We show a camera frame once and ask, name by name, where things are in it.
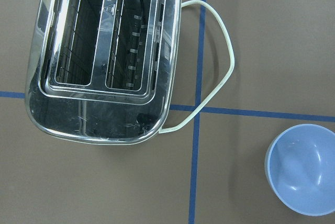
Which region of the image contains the blue bowl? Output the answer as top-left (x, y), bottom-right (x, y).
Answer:
top-left (264, 124), bottom-right (334, 216)

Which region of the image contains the silver two-slot toaster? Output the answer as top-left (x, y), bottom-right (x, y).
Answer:
top-left (25, 0), bottom-right (182, 145)

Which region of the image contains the white toaster power cord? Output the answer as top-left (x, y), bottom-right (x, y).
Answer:
top-left (158, 0), bottom-right (235, 133)

